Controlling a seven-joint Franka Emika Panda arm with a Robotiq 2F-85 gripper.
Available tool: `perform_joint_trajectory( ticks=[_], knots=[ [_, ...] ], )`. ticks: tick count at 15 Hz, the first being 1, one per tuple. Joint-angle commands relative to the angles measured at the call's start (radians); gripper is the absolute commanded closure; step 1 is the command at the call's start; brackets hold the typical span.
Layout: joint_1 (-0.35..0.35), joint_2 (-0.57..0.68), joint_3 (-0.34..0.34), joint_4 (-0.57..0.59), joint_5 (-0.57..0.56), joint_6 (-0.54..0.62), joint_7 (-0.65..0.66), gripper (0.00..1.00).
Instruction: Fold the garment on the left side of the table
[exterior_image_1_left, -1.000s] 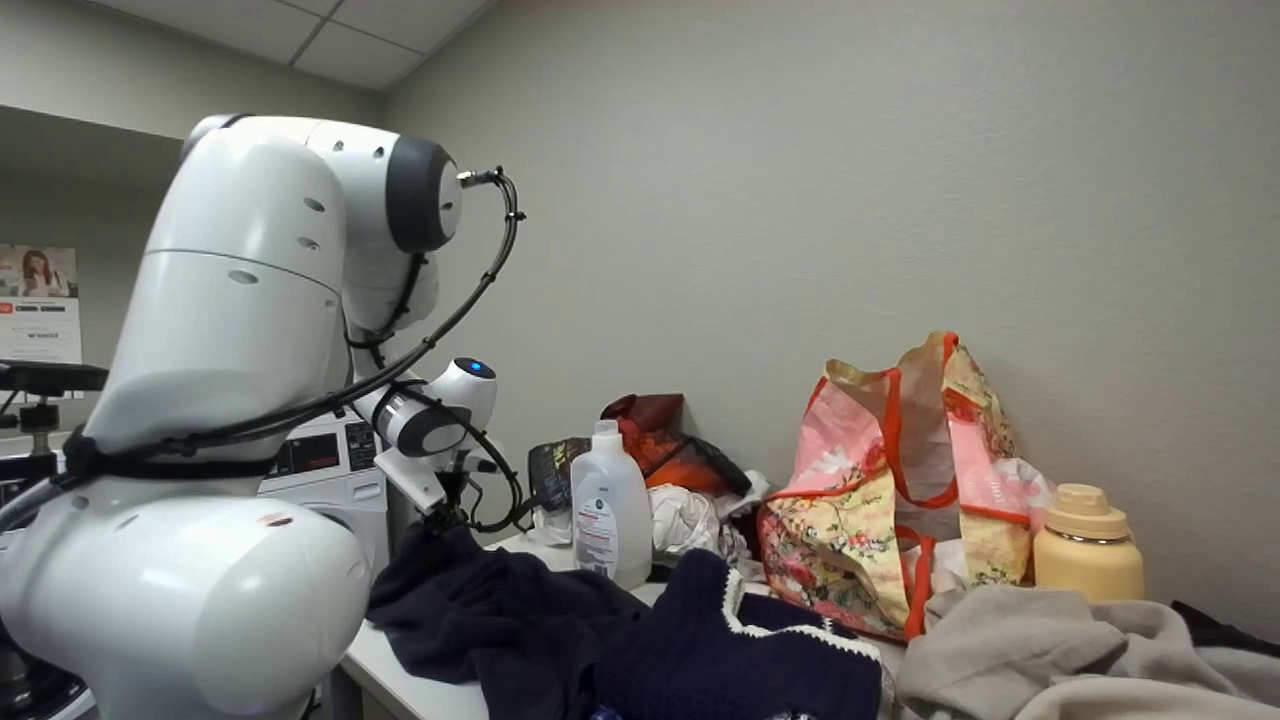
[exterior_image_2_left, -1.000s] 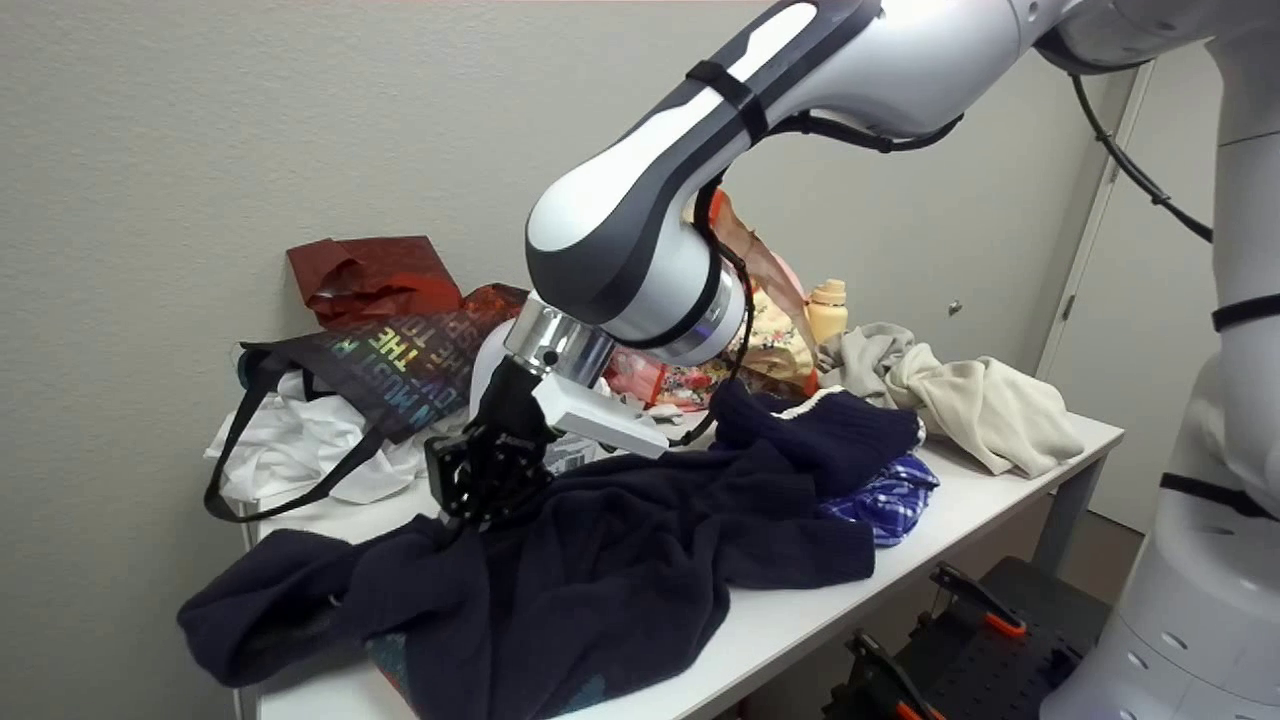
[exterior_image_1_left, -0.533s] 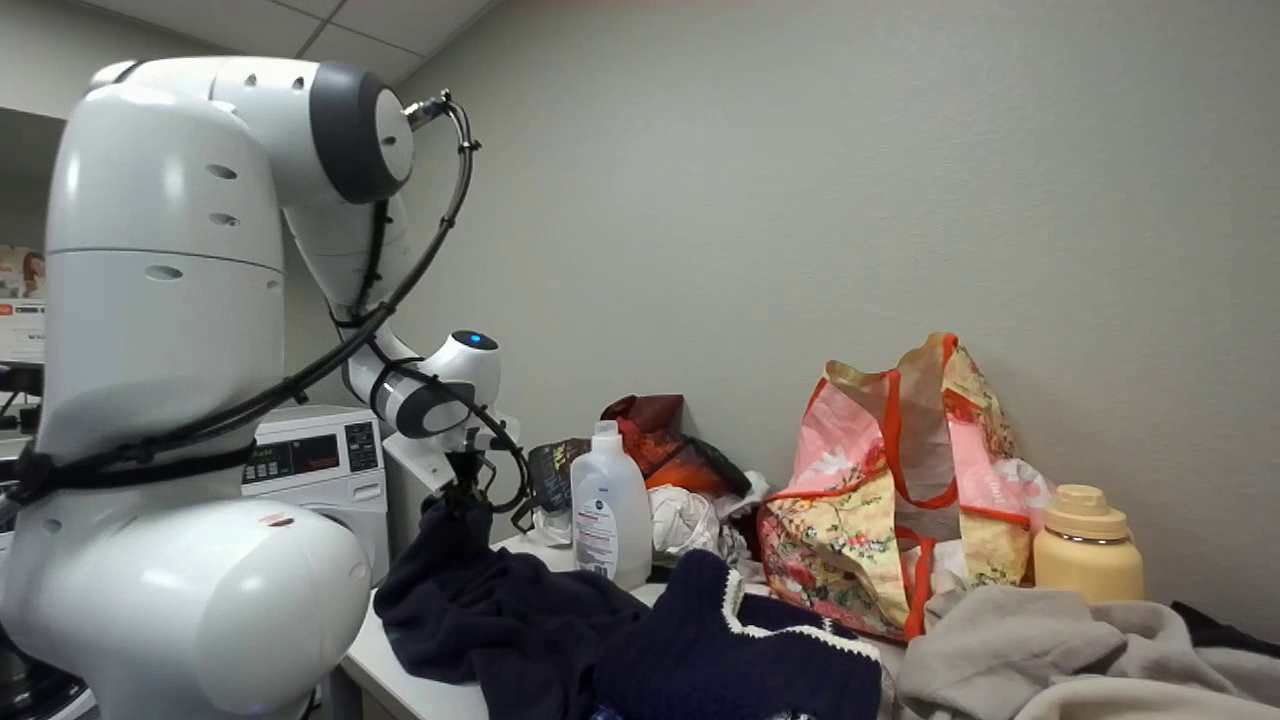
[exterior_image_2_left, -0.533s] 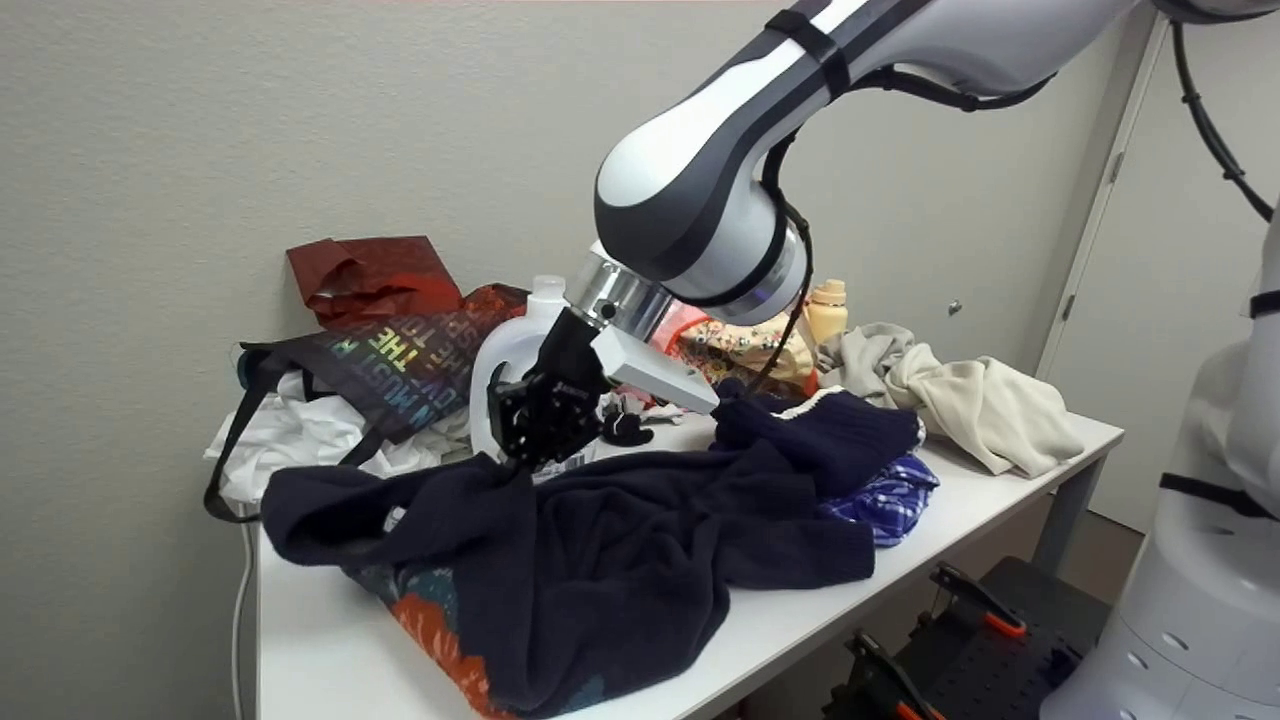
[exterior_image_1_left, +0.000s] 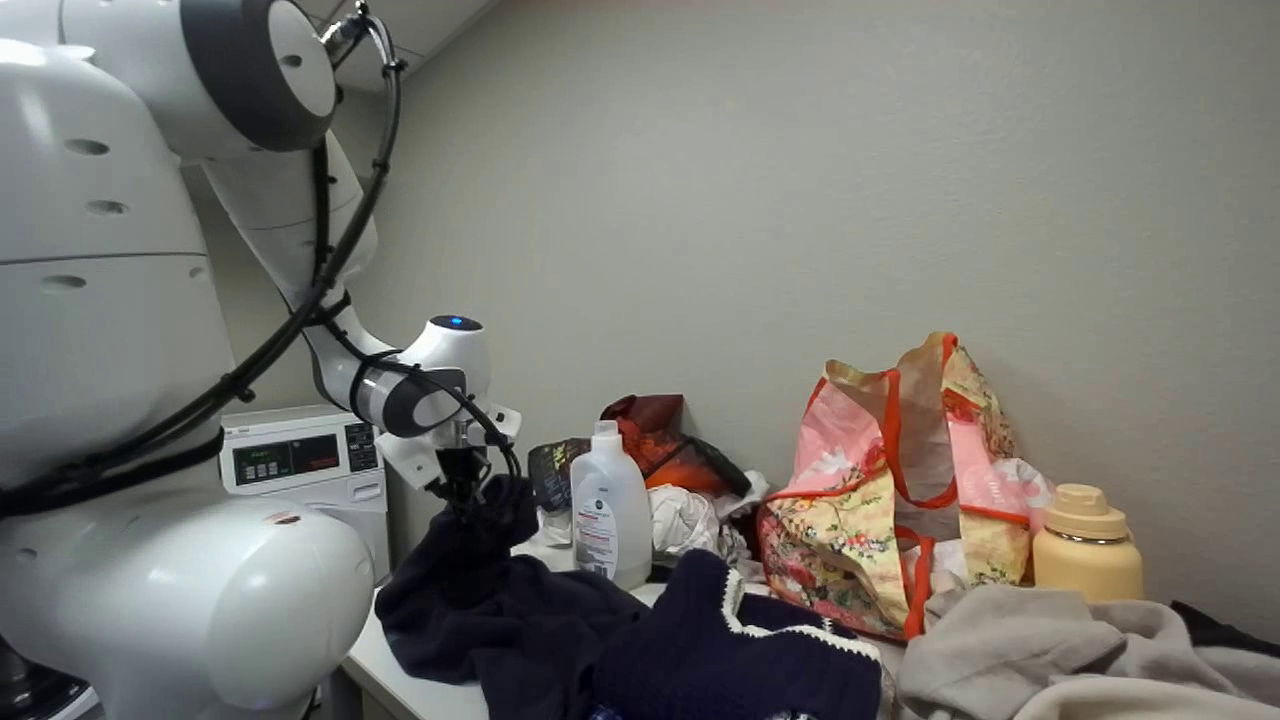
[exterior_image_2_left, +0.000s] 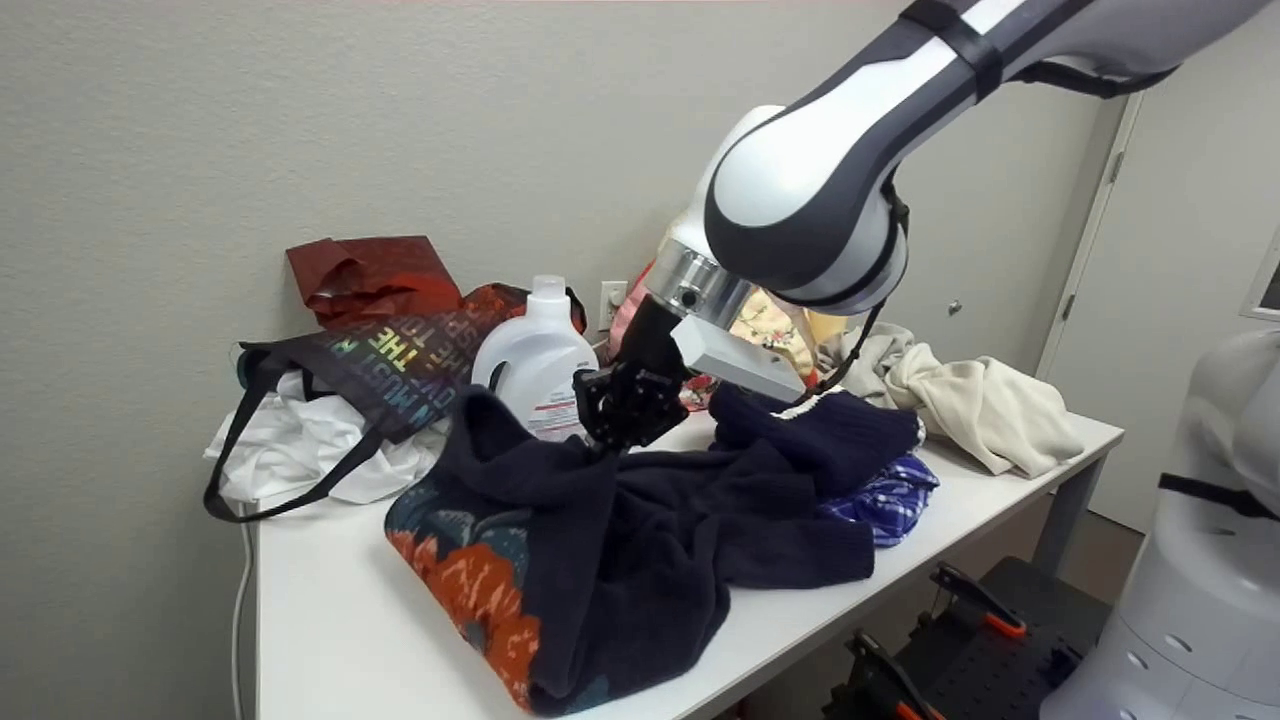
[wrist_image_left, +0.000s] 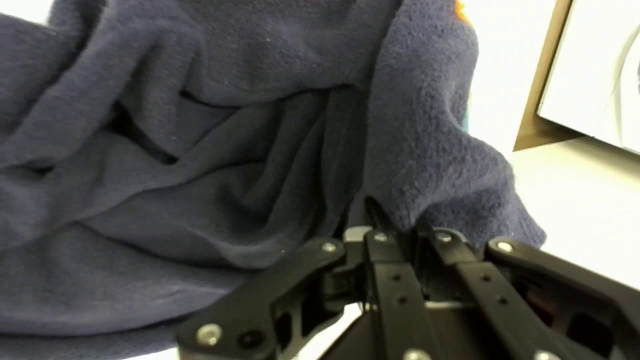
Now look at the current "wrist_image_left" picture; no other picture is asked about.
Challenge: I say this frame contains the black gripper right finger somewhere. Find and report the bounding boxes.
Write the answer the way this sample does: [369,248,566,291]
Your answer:
[411,225,640,360]

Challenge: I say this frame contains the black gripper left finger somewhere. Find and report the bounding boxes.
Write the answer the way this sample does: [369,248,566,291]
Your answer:
[173,228,444,360]

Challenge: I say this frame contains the navy fleece garment orange print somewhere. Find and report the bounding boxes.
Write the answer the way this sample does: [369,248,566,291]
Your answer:
[0,0,550,360]

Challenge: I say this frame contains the white washing machine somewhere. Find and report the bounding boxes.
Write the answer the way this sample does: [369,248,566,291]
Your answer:
[535,0,640,157]

